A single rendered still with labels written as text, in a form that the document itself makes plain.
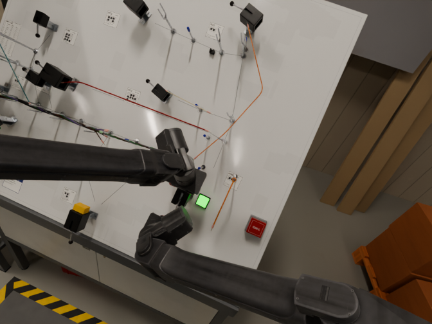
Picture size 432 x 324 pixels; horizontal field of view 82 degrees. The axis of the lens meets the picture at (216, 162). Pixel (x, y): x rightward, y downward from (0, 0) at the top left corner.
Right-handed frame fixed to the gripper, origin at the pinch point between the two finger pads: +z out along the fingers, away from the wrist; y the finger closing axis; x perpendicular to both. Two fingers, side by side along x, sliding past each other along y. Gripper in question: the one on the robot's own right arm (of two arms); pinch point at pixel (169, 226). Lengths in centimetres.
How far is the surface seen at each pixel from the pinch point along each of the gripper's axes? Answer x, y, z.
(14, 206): 22, 56, 10
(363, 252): -23, -136, 144
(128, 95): -32.5, 33.1, 0.8
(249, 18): -65, 4, -14
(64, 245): 34, 42, 29
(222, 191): -17.3, -10.0, 3.9
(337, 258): -10, -121, 150
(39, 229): 32, 54, 27
